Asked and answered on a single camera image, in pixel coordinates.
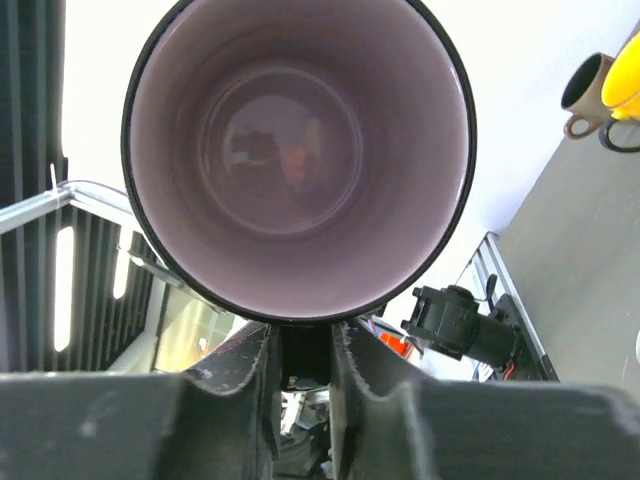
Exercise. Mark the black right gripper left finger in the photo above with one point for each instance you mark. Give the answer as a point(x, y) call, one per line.
point(219, 419)

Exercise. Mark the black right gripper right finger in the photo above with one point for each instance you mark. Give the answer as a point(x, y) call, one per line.
point(390, 420)

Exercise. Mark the lilac purple mug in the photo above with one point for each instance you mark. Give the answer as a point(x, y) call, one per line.
point(299, 162)

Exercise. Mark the dark brown red mug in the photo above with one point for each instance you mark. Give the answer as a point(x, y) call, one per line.
point(582, 97)

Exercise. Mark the yellow mug black handle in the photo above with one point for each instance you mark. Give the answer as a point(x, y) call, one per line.
point(620, 94)

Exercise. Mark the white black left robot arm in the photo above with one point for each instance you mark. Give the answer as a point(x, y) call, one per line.
point(448, 321)

